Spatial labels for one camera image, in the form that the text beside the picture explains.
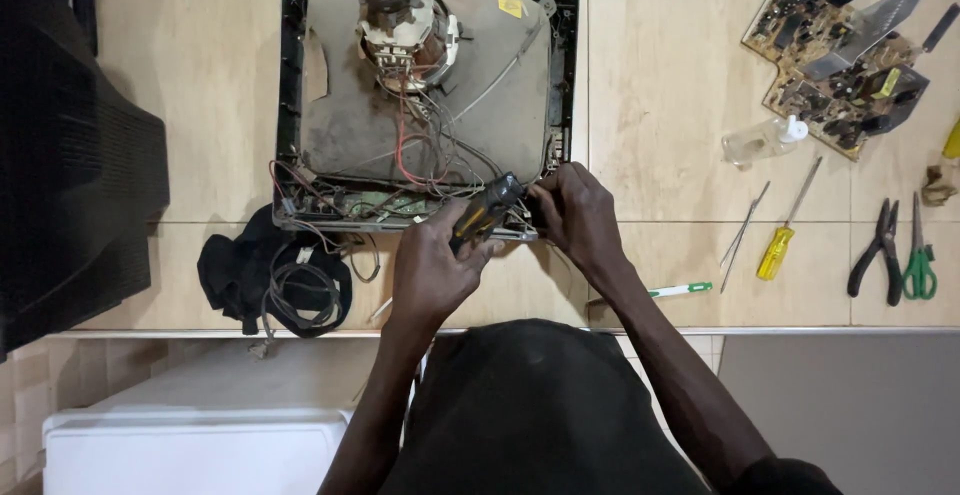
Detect person's left hand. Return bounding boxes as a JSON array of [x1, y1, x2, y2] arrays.
[[390, 196, 507, 327]]

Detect black and yellow screwdriver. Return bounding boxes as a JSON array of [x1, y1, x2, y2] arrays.
[[448, 171, 526, 256]]

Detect old television picture tube chassis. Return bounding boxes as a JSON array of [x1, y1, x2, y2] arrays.
[[270, 0, 581, 243]]

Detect black television back cover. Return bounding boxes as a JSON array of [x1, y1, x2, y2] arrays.
[[0, 0, 171, 365]]

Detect white and green pen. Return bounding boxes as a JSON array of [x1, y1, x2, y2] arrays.
[[586, 281, 714, 307]]

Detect coiled grey power cable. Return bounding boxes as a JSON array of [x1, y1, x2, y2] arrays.
[[247, 238, 382, 361]]

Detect person's black shirt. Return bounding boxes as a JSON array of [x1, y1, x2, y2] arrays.
[[378, 318, 845, 495]]

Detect clear plastic bottle white cap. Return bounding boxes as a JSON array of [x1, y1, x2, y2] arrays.
[[721, 114, 810, 170]]

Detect brown circuit board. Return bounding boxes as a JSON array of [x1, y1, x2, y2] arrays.
[[741, 0, 960, 162]]

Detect green handled scissors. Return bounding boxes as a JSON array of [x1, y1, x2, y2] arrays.
[[901, 192, 939, 302]]

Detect black cloth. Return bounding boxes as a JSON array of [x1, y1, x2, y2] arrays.
[[196, 204, 354, 339]]

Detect white plastic container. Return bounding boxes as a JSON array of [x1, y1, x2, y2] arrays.
[[42, 337, 421, 495]]

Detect black handled pliers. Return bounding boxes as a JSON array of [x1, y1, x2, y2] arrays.
[[846, 197, 904, 308]]

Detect metal tweezers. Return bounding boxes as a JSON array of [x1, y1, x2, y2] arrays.
[[719, 180, 771, 294]]

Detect crumpled brown rag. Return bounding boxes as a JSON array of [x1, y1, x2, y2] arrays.
[[921, 165, 960, 207]]

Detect yellow handled screwdriver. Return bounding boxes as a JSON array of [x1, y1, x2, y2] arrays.
[[756, 156, 824, 282]]

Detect person's right hand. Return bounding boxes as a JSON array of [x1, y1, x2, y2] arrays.
[[527, 162, 631, 290]]

